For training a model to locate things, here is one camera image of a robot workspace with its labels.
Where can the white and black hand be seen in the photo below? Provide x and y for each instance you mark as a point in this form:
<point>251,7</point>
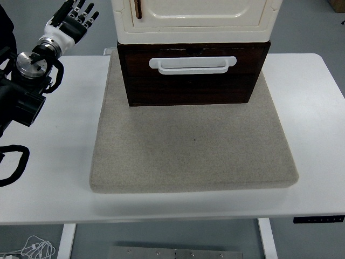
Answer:
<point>60,36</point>

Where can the dark wooden drawer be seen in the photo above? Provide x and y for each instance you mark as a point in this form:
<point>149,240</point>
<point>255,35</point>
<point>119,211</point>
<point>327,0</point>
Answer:
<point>134,62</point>

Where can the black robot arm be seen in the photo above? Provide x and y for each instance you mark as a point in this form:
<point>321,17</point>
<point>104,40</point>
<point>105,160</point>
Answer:
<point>27,105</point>

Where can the cream plastic cabinet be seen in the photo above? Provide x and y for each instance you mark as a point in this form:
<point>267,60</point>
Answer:
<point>188,33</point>

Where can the dark wooden drawer case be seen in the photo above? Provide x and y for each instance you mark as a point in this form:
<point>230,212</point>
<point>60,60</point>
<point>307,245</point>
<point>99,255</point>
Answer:
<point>188,91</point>

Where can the cream cabinet door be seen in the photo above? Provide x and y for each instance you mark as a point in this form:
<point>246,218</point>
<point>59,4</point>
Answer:
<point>202,10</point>

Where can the beige felt mat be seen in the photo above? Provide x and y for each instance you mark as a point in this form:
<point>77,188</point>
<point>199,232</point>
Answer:
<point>188,148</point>

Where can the white table leg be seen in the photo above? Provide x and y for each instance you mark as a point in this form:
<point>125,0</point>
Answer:
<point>66,242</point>
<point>268,240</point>

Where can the white charger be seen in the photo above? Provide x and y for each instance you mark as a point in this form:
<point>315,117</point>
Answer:
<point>6,257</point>

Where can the grey metal plate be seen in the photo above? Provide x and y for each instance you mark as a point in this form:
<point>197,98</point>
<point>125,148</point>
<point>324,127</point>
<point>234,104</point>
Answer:
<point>175,253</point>

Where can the cardboard box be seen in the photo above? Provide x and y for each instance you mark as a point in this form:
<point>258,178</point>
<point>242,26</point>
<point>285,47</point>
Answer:
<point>338,5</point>

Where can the black table control panel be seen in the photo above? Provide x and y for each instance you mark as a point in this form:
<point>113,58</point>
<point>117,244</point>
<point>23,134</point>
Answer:
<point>318,219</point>

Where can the grey metal bracket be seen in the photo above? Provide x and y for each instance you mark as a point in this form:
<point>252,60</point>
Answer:
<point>109,50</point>

